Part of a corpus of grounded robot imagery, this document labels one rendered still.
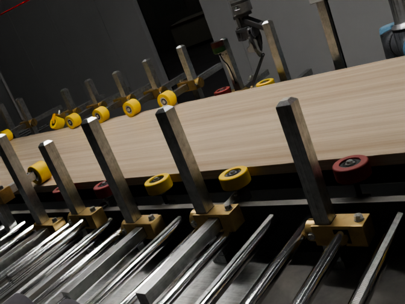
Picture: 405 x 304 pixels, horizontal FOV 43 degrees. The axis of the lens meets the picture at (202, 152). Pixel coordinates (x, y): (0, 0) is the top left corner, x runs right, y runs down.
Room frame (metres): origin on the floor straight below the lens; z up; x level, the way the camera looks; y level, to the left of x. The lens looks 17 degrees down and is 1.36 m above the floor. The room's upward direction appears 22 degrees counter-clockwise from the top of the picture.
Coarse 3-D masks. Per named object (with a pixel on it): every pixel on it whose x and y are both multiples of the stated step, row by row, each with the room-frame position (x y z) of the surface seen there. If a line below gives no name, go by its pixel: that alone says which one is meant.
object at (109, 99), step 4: (128, 88) 3.27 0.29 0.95; (112, 96) 3.16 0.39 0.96; (120, 96) 3.20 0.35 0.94; (104, 100) 3.11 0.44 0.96; (108, 100) 3.13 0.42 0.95; (112, 100) 3.15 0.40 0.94; (92, 108) 3.03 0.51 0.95; (80, 112) 2.97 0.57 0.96; (84, 112) 2.98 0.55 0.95; (88, 112) 3.00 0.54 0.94; (80, 116) 2.94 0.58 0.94; (84, 116) 2.97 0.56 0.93
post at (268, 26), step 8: (264, 24) 2.19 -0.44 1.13; (272, 24) 2.19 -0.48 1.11; (272, 32) 2.18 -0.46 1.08; (272, 40) 2.18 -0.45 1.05; (272, 48) 2.19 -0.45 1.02; (280, 48) 2.19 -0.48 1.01; (272, 56) 2.20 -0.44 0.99; (280, 56) 2.18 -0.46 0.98; (280, 64) 2.18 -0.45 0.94; (280, 72) 2.19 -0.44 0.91; (288, 72) 2.19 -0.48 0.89; (280, 80) 2.20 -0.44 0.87
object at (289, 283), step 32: (256, 224) 1.15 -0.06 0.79; (288, 224) 1.09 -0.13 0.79; (384, 224) 0.94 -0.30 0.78; (128, 256) 1.41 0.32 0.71; (160, 256) 1.33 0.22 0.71; (256, 256) 1.13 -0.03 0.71; (64, 288) 1.37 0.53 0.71; (96, 288) 1.29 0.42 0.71; (128, 288) 1.23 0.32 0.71; (192, 288) 1.10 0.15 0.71; (288, 288) 0.96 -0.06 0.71; (352, 288) 0.88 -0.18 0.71; (384, 288) 0.84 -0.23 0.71
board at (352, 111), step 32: (384, 64) 1.71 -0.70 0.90; (224, 96) 2.20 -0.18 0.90; (256, 96) 1.97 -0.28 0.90; (288, 96) 1.79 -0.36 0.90; (320, 96) 1.63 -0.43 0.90; (352, 96) 1.50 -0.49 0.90; (384, 96) 1.38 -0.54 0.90; (64, 128) 3.03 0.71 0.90; (128, 128) 2.31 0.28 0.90; (160, 128) 2.06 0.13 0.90; (192, 128) 1.86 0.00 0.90; (224, 128) 1.69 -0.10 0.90; (256, 128) 1.55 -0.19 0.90; (320, 128) 1.32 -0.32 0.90; (352, 128) 1.23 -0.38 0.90; (384, 128) 1.15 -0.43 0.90; (0, 160) 2.81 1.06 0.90; (32, 160) 2.46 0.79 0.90; (64, 160) 2.18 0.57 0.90; (96, 160) 1.95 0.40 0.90; (128, 160) 1.77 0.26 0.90; (160, 160) 1.62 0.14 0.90; (224, 160) 1.37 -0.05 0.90; (256, 160) 1.27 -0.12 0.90; (288, 160) 1.19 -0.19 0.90; (320, 160) 1.11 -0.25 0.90; (384, 160) 1.02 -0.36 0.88
